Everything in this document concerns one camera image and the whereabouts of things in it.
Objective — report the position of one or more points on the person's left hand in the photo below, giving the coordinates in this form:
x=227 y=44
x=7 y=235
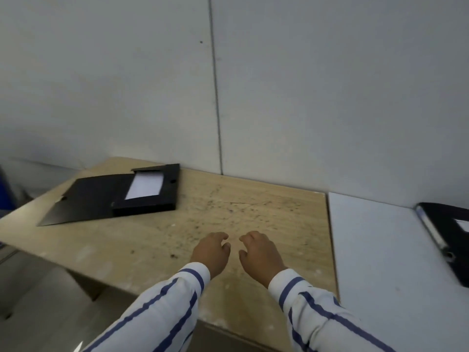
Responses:
x=209 y=252

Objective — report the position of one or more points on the person's right hand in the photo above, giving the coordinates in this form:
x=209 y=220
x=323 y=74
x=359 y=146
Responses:
x=262 y=258

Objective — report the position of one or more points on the person's left thumb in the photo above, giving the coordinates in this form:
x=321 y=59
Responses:
x=226 y=249

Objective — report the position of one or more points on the person's right thumb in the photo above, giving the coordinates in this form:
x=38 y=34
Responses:
x=243 y=257

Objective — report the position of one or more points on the person's left forearm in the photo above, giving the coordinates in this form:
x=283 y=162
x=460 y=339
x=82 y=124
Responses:
x=161 y=311

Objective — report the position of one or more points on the person's right forearm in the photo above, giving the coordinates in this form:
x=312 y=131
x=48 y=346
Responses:
x=315 y=315

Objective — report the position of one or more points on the wooden table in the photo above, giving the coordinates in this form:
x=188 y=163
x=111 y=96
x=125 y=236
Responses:
x=183 y=230

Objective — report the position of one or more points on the white paper sheet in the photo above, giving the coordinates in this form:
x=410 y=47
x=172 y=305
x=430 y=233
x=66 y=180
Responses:
x=143 y=185

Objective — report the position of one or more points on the open black file box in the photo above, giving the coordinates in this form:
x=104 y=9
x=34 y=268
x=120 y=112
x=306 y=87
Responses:
x=121 y=194

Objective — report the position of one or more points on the white table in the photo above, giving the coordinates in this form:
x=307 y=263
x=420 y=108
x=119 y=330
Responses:
x=395 y=274

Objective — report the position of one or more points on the closed black file box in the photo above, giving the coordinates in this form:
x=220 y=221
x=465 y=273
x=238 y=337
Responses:
x=449 y=234

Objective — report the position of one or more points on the blue chair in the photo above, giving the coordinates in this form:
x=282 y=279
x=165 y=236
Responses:
x=5 y=190

